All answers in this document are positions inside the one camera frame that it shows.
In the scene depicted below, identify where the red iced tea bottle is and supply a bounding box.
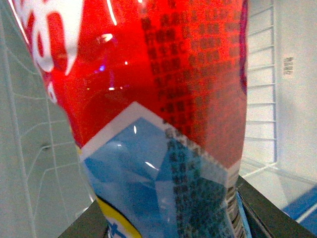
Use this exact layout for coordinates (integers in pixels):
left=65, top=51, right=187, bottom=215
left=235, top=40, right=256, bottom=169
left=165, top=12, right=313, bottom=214
left=9, top=0, right=251, bottom=238

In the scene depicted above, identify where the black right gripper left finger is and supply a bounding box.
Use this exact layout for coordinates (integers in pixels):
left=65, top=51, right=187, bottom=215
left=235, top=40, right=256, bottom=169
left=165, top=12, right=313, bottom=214
left=59, top=200, right=108, bottom=238

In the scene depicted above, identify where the white fridge with penguin print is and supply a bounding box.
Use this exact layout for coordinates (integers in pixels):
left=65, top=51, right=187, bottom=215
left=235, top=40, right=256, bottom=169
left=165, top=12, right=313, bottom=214
left=0, top=0, right=317, bottom=238

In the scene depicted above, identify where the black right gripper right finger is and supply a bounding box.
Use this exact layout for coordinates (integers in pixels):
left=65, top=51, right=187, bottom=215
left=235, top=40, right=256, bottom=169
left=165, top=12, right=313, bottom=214
left=237, top=177, right=316, bottom=238

